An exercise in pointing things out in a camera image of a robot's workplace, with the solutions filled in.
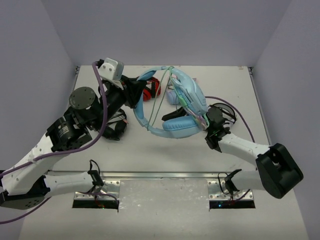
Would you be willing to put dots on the metal rail bracket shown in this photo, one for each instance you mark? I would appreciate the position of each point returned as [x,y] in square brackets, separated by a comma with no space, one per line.
[110,191]

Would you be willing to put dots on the light blue headphones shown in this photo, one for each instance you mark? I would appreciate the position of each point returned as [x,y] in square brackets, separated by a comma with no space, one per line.
[186,121]

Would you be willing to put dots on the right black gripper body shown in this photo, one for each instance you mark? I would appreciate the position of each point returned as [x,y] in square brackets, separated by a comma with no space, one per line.
[209,130]

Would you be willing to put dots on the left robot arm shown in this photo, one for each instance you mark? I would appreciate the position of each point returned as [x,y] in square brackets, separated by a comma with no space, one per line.
[28,183]

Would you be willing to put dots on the white black headphones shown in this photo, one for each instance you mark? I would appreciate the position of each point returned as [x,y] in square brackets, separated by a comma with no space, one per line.
[227,112]

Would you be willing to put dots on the red headphones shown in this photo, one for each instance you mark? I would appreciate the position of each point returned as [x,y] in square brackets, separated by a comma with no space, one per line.
[152,89]

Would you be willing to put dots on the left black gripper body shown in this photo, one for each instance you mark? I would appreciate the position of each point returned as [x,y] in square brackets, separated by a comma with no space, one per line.
[133,90]

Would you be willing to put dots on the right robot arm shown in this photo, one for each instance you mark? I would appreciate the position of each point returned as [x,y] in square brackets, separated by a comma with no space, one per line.
[276,171]

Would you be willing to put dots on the pink blue cat-ear headphones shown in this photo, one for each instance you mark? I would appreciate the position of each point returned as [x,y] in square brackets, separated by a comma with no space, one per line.
[171,95]

